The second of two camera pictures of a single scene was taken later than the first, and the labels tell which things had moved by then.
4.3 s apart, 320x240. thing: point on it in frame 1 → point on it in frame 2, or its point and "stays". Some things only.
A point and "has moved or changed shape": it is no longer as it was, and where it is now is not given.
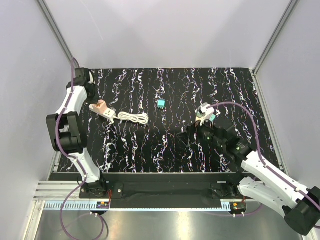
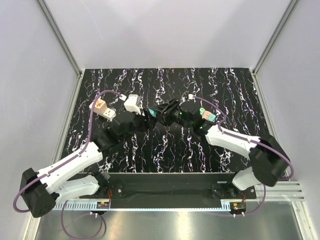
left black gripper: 94,99 → 148,121
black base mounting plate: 163,190 stays
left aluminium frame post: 43,5 stays
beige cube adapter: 100,107 stays
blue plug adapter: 161,103 has moved or changed shape
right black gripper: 191,129 → 173,104
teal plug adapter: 212,117 stays
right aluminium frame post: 275,33 stays
